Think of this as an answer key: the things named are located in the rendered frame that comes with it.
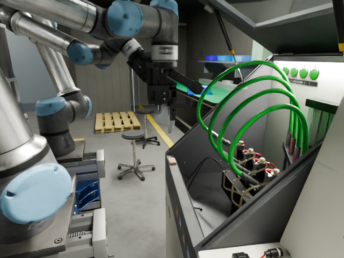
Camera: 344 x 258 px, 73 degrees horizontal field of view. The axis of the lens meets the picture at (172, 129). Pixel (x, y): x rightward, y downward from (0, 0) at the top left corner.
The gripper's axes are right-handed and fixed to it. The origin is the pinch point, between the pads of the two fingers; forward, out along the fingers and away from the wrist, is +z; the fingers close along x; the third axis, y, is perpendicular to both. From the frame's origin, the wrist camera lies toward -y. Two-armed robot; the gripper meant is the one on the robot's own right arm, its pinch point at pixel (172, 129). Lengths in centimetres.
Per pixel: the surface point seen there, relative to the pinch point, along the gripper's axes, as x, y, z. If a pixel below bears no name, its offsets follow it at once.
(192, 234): 14.5, -3.8, 27.6
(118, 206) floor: -139, 35, 122
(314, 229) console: 30.4, -27.3, 15.1
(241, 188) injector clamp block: -2.1, -26.1, 24.6
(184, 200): -2.2, -4.8, 27.6
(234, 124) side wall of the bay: -43, -39, 12
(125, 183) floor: -182, 30, 122
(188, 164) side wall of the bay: -43, -15, 34
